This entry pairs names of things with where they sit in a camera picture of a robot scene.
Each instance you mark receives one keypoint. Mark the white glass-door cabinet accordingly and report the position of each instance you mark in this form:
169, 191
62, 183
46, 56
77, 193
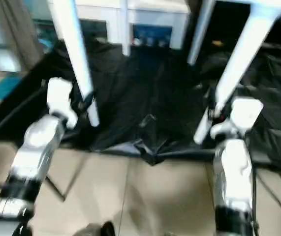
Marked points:
155, 14

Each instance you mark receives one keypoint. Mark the white plastic table leg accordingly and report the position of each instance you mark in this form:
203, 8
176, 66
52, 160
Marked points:
125, 29
241, 61
73, 49
199, 37

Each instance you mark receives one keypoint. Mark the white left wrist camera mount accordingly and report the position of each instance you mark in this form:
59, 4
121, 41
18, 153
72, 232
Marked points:
59, 96

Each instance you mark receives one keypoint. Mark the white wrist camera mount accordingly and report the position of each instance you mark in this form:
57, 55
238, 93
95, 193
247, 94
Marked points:
59, 96
243, 113

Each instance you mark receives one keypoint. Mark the grey-brown curtain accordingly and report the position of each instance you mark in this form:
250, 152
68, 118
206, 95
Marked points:
19, 32

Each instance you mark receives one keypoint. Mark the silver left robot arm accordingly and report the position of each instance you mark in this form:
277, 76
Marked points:
37, 142

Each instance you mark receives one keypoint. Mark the black folding table frame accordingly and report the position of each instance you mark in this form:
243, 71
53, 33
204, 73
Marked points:
56, 189

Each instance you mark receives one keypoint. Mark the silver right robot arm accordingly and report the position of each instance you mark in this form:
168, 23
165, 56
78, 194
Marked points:
231, 167

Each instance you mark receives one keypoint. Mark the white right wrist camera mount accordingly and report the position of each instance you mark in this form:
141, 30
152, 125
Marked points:
243, 113

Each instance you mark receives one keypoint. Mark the black speaker with gold label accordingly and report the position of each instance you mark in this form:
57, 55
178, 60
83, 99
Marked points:
228, 29

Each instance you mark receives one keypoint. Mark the black mat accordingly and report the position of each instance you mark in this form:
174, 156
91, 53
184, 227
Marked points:
142, 86

